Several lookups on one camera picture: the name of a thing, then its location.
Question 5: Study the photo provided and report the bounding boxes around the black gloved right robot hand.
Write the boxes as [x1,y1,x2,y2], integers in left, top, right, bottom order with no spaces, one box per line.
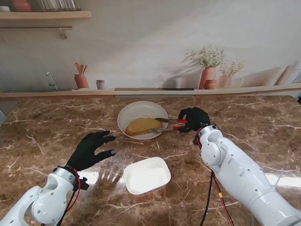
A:
[177,107,211,134]

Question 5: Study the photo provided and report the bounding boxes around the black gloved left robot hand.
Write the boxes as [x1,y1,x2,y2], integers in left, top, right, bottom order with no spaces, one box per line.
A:
[66,130,117,171]

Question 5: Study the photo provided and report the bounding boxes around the red handled metal kitchen tongs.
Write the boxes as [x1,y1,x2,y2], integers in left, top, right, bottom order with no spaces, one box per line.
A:
[148,117,189,134]

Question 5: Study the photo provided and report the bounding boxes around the toasted bread slice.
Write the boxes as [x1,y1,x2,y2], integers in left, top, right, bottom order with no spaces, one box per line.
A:
[125,117,162,137]

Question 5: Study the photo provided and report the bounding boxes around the white bento box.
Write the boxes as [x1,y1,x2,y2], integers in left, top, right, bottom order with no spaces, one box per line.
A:
[123,157,172,195]

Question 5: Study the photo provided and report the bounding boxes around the white round plate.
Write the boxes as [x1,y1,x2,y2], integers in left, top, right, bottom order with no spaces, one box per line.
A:
[117,101,169,141]

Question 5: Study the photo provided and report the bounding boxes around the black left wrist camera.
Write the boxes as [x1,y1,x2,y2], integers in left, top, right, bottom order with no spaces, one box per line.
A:
[79,177,90,191]

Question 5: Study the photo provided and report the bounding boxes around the red and black left arm cable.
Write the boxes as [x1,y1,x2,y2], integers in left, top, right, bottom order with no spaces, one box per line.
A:
[54,168,83,226]

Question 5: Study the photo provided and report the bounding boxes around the red and black arm cable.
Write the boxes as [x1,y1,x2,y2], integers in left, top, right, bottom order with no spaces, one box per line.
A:
[54,168,83,226]
[197,128,236,226]

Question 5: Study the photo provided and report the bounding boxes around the red and black right arm cable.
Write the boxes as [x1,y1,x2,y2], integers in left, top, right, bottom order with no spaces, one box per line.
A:
[197,128,236,226]

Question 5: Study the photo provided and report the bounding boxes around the metal hanging rail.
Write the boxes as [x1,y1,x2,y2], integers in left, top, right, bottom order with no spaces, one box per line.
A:
[0,26,73,40]

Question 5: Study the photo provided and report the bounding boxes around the wooden wall shelf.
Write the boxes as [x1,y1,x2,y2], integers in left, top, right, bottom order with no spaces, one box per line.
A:
[0,11,92,21]

